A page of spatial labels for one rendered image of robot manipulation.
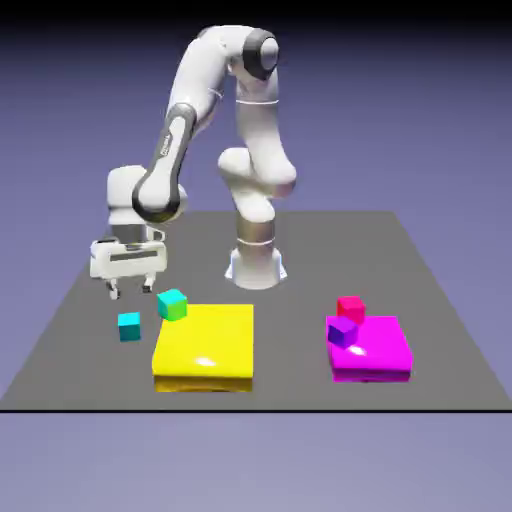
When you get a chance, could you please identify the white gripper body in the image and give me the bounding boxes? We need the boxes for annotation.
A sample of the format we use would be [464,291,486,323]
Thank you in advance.
[89,238,168,280]

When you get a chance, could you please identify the small red cube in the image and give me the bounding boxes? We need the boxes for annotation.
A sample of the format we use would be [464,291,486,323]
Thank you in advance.
[336,295,367,326]

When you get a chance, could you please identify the large magenta box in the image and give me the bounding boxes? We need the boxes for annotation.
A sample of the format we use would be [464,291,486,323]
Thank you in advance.
[325,314,414,384]

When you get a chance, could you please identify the small green cube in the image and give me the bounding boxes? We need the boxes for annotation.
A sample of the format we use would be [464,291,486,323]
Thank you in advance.
[156,288,189,322]

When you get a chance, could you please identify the small cyan cube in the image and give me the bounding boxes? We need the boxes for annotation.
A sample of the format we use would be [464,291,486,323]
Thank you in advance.
[117,311,142,343]

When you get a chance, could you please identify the large yellow box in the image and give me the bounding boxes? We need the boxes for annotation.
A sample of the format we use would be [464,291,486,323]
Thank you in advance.
[151,303,255,394]

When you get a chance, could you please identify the small purple cube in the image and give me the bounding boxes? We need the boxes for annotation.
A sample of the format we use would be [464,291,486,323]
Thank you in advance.
[327,315,360,348]

